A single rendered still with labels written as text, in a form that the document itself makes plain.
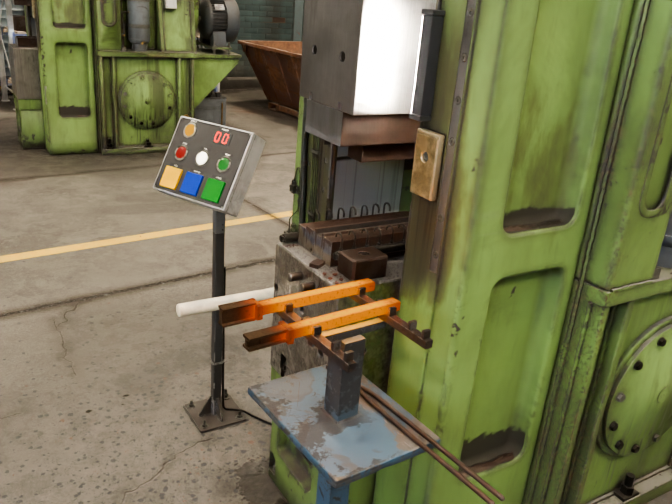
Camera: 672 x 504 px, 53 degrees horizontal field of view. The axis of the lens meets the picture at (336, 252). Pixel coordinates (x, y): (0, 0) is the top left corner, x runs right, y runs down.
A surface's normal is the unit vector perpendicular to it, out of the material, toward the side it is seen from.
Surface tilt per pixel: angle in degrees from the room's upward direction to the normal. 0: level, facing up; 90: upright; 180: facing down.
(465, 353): 90
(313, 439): 0
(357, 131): 90
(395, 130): 90
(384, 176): 90
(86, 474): 0
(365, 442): 0
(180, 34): 79
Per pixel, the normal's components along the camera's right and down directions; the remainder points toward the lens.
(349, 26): -0.85, 0.13
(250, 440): 0.08, -0.92
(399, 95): 0.51, 0.36
